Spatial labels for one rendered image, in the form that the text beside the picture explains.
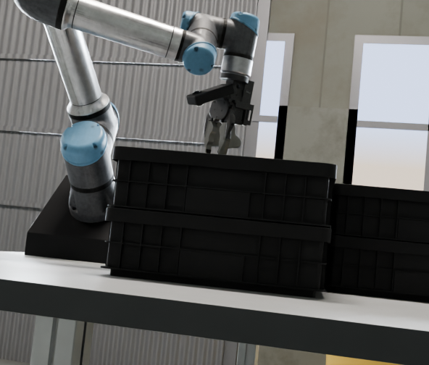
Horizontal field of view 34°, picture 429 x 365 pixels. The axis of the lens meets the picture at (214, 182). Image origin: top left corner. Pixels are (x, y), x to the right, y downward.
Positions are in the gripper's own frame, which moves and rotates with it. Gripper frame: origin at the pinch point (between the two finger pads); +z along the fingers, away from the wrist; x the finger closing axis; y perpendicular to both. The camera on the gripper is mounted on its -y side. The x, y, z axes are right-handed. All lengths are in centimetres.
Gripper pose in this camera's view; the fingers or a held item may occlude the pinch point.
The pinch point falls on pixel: (212, 153)
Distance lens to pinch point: 172.8
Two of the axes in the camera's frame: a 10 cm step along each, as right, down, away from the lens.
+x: -5.9, -1.3, 8.0
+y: 7.9, 1.4, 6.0
